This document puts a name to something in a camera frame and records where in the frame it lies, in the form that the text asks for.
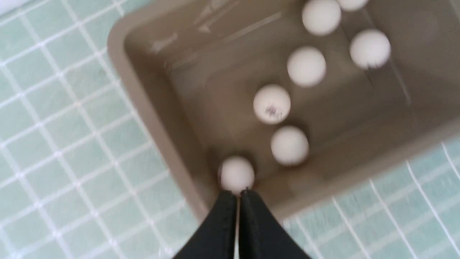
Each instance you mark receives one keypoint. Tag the white ping-pong ball with print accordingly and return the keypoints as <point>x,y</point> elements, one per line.
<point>236,174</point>

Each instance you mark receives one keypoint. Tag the olive plastic bin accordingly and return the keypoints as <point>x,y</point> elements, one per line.
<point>192,68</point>

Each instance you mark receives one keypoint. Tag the white ping-pong ball with logo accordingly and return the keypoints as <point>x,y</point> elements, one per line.
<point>272,104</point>

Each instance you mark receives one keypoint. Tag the green checkered table cloth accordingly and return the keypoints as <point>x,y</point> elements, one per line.
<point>81,179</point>

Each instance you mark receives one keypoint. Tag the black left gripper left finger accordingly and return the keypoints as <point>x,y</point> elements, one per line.
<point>215,237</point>

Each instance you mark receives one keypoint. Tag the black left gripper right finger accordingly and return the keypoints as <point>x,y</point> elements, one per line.
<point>261,236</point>

